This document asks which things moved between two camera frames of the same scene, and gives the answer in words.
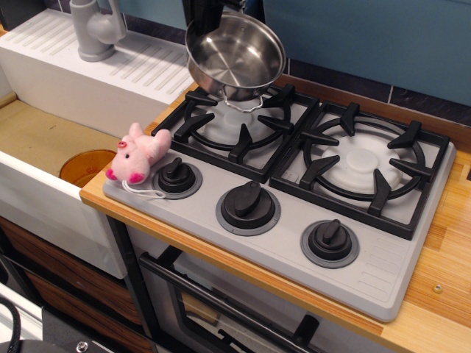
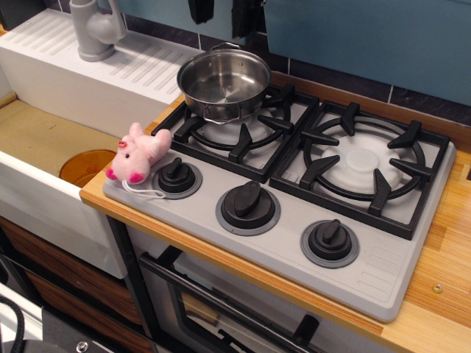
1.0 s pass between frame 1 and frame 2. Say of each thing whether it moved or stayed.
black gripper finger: moved
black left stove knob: stayed
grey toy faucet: stayed
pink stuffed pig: stayed
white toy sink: stayed
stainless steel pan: moved
